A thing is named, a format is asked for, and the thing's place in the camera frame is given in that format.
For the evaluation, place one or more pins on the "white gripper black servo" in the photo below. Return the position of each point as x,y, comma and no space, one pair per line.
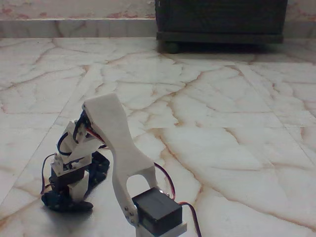
64,200

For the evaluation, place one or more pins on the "dark navy patterned sock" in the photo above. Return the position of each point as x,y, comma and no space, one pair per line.
98,168

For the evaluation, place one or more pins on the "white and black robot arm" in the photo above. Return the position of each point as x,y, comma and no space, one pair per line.
116,123

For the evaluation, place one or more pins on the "black caster wheel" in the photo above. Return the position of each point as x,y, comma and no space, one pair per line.
172,47

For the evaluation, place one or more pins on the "dark wheeled cabinet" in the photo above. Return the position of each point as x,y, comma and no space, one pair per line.
222,19

